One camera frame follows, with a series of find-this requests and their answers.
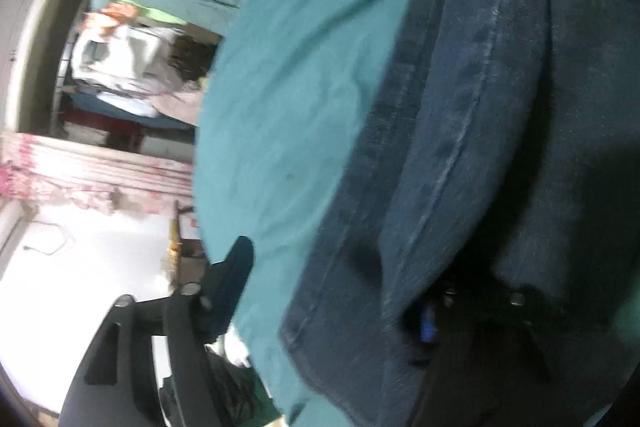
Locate pink floral curtain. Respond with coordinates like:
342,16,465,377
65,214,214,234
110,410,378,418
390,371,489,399
0,0,197,219

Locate pale pink cloth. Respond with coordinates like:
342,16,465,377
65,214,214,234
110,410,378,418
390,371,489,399
149,79,207,128

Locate black wall cable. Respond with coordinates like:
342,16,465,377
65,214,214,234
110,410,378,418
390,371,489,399
21,226,69,256

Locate dark blue jeans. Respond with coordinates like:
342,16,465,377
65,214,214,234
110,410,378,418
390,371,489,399
277,0,640,427

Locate blue cloth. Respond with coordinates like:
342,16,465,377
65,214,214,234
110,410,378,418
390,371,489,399
70,92,197,131

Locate yellow woven object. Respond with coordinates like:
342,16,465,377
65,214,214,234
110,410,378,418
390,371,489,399
166,201,184,284

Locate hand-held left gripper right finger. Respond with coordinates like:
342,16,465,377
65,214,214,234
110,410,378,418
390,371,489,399
407,277,558,427

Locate orange cloth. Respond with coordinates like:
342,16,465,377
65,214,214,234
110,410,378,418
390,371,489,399
85,2,139,31

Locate black fuzzy garment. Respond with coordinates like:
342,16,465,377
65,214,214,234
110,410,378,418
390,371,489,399
167,33,224,84

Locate white cloth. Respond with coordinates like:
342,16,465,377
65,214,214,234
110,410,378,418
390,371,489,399
70,24,177,94

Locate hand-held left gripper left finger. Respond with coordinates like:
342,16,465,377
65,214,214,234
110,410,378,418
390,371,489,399
59,235,256,427

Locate bed with teal sheet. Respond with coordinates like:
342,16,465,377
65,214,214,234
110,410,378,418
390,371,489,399
192,0,441,425

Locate light green cloth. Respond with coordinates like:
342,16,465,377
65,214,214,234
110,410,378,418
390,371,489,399
139,6,177,26

